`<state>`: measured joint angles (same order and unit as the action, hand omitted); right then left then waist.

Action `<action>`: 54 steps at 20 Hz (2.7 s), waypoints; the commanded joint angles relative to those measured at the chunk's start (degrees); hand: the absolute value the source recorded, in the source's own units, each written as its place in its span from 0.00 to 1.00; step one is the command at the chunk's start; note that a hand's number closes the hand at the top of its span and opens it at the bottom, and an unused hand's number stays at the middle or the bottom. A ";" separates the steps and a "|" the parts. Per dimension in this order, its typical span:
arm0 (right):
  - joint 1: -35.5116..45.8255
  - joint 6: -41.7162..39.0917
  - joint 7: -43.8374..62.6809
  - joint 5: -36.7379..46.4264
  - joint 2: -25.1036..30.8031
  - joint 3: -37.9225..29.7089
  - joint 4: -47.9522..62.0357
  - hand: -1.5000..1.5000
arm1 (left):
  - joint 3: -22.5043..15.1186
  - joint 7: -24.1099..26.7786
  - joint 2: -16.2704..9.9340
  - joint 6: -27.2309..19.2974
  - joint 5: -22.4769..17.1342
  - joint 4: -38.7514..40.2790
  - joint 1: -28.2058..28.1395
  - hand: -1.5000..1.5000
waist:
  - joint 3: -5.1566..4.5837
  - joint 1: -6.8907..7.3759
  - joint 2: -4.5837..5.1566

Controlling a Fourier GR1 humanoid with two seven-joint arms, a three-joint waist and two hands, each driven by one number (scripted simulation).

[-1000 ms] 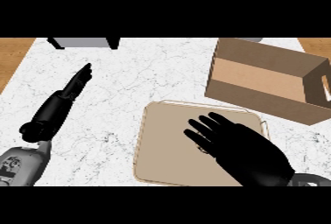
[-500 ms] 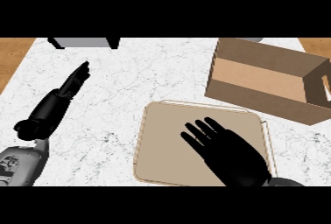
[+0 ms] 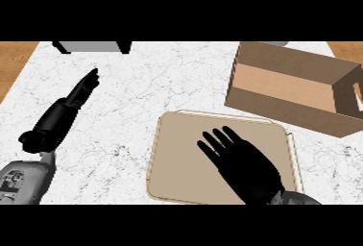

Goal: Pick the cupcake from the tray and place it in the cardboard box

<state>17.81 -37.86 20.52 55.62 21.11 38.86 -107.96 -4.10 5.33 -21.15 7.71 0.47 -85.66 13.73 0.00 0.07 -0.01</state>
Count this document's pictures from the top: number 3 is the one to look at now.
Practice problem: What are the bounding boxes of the beige tray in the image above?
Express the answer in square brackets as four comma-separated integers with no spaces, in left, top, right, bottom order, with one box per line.
[145,109,305,206]

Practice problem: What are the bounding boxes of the small grey object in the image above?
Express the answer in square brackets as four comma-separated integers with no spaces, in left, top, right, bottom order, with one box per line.
[258,41,289,48]

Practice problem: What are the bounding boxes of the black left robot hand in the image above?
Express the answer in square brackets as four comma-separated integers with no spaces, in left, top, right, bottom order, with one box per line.
[18,67,100,155]

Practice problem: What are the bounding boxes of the brown cardboard box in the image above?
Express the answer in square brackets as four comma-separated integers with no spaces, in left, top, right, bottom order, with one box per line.
[223,41,363,139]

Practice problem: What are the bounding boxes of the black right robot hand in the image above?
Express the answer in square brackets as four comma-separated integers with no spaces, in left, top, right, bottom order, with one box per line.
[196,125,286,206]

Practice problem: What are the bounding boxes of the grey and black appliance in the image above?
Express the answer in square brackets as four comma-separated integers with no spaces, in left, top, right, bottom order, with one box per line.
[52,41,133,55]

